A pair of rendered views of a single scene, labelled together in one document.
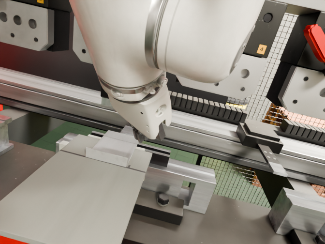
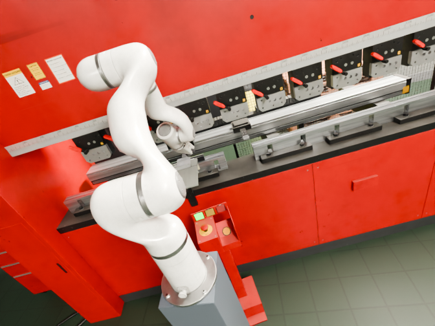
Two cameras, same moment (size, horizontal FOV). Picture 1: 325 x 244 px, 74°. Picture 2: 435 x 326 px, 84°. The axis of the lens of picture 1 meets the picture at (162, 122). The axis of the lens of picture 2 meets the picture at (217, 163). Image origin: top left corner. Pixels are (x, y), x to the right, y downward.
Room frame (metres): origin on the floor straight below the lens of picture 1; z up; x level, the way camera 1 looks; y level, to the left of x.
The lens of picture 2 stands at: (-0.83, -0.14, 1.70)
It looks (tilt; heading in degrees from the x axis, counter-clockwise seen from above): 31 degrees down; 2
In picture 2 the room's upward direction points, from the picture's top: 19 degrees counter-clockwise
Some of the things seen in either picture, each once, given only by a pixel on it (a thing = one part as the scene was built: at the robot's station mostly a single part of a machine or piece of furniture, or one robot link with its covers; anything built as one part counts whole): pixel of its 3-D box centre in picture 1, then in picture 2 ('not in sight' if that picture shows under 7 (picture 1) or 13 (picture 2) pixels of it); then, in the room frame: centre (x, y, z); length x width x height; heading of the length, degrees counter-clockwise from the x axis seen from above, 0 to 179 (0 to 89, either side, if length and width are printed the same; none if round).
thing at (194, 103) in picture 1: (199, 104); (210, 123); (0.84, -0.13, 1.02); 0.37 x 0.06 x 0.04; 87
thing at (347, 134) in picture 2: not in sight; (353, 132); (0.35, -0.91, 0.89); 0.30 x 0.05 x 0.03; 87
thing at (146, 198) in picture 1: (120, 195); (195, 178); (0.39, 0.06, 0.89); 0.30 x 0.05 x 0.03; 87
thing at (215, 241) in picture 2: not in sight; (215, 229); (0.08, 0.01, 0.75); 0.20 x 0.16 x 0.18; 94
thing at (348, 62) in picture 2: not in sight; (342, 68); (0.40, -0.88, 1.26); 0.15 x 0.09 x 0.17; 87
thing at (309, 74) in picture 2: not in sight; (305, 80); (0.41, -0.68, 1.26); 0.15 x 0.09 x 0.17; 87
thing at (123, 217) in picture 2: not in sight; (139, 215); (-0.33, 0.12, 1.30); 0.19 x 0.12 x 0.24; 88
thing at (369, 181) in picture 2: not in sight; (364, 182); (0.24, -0.92, 0.58); 0.15 x 0.02 x 0.07; 87
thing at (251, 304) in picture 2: not in sight; (245, 301); (0.05, 0.01, 0.06); 0.25 x 0.20 x 0.12; 4
